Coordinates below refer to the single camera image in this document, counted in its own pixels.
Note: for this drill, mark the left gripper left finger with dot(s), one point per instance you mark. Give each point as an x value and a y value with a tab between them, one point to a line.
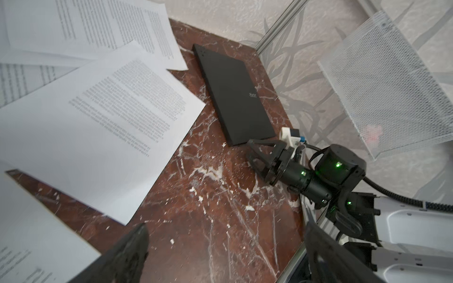
123	263

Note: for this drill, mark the black folder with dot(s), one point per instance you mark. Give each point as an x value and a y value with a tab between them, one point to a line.
240	111

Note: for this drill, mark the printed paper sheet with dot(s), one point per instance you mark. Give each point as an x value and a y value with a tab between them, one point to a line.
36	247
103	133

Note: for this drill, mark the printed paper top back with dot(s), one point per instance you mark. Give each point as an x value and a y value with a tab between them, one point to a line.
89	29

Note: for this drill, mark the printed paper middle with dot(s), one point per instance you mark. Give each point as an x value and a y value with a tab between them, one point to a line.
19	80

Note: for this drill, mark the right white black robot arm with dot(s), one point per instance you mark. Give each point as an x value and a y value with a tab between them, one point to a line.
355	230

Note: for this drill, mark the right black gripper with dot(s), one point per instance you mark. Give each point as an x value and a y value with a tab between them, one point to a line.
280	163

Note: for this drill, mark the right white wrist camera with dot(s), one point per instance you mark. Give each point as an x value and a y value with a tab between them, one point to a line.
291	137

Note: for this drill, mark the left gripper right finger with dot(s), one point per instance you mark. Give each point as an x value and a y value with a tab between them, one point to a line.
330	262

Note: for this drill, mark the white wire mesh basket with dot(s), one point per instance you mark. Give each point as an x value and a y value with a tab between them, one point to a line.
391	97

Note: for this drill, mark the printed paper back underneath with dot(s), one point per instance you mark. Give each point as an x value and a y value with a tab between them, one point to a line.
12	56

